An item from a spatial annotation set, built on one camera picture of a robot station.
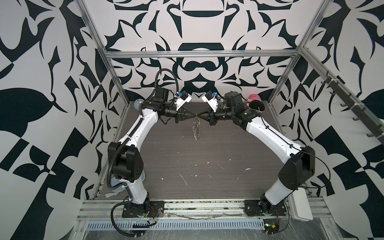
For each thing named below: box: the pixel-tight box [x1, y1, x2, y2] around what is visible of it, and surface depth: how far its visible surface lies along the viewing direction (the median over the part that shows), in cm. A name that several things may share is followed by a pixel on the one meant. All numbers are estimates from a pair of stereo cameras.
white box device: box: [288, 187, 314, 222], surface depth 73 cm
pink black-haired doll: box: [247, 94, 265, 112], surface depth 115 cm
